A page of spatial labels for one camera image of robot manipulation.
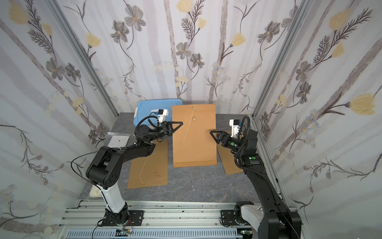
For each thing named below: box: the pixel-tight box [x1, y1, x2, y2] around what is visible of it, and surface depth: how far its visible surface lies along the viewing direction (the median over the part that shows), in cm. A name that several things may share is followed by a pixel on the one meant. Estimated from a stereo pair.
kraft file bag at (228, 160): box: [216, 143, 244, 176], surface depth 70 cm
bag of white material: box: [89, 184, 104, 198], surface depth 82 cm
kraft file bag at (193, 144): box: [172, 104, 218, 168], surface depth 78 cm
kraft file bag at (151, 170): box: [127, 138, 169, 190], surface depth 88 cm
